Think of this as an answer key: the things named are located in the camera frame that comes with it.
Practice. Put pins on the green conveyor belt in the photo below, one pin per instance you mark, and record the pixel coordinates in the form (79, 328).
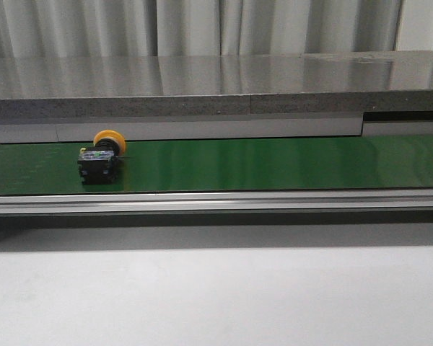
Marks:
(227, 165)

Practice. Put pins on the yellow push button switch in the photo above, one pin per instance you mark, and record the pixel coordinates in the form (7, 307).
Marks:
(98, 164)

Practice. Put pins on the aluminium front conveyor rail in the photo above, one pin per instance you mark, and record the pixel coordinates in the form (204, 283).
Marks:
(182, 202)

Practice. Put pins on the white pleated curtain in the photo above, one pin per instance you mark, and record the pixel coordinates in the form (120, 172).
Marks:
(211, 28)

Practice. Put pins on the grey rear conveyor rail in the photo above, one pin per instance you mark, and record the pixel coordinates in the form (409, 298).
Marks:
(274, 125)

